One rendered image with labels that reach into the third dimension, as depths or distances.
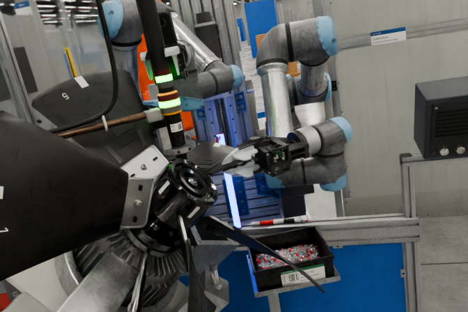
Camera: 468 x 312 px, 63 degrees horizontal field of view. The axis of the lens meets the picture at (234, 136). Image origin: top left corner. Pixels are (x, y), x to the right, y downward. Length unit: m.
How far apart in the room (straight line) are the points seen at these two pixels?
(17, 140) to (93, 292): 0.27
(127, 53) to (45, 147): 0.79
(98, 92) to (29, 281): 0.39
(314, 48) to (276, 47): 0.11
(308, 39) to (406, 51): 1.53
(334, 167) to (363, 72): 1.59
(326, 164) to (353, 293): 0.53
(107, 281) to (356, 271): 0.87
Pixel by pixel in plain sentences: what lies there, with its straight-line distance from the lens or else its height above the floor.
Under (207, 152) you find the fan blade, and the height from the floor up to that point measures 1.19.
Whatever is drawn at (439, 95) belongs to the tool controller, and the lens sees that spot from 1.12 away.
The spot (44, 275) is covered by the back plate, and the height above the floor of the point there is 1.12.
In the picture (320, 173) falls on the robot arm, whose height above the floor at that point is 1.08.
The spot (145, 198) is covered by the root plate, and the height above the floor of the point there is 1.22.
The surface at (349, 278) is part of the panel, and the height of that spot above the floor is 0.65.
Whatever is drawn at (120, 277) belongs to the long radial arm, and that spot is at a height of 1.11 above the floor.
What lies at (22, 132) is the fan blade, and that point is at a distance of 0.61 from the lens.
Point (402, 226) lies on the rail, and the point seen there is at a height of 0.84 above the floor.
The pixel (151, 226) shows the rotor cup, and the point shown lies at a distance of 0.75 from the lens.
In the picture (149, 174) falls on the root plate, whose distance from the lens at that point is 0.79.
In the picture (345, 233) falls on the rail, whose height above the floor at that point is 0.82.
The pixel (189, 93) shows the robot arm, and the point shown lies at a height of 1.34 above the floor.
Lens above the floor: 1.49
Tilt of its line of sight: 16 degrees down
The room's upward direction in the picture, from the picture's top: 10 degrees counter-clockwise
